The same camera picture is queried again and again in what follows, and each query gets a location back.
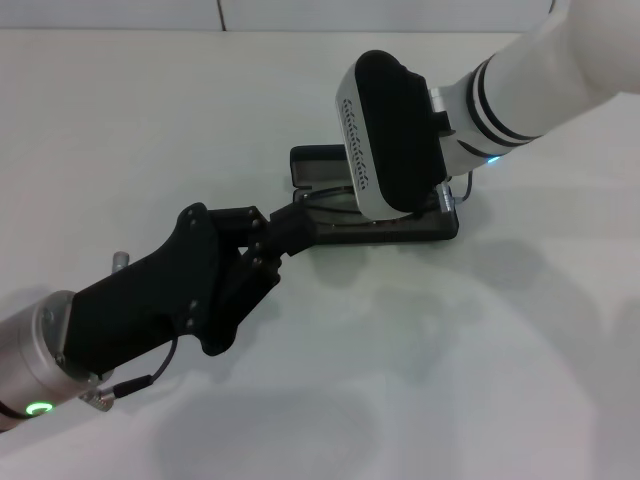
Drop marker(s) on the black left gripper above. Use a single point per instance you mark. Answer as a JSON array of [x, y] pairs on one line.
[[145, 300]]

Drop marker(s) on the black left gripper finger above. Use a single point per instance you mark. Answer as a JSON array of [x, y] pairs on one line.
[[285, 222]]

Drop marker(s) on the black thin-framed glasses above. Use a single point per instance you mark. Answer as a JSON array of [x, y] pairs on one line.
[[320, 192]]

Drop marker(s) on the black glasses case grey lining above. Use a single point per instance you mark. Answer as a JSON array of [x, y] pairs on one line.
[[380, 232]]

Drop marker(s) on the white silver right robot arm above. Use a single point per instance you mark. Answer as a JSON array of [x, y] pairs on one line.
[[525, 90]]

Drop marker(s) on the right gripper silver plug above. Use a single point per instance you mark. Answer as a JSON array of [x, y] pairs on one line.
[[446, 196]]

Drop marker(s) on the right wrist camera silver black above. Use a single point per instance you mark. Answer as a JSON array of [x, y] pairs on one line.
[[400, 135]]

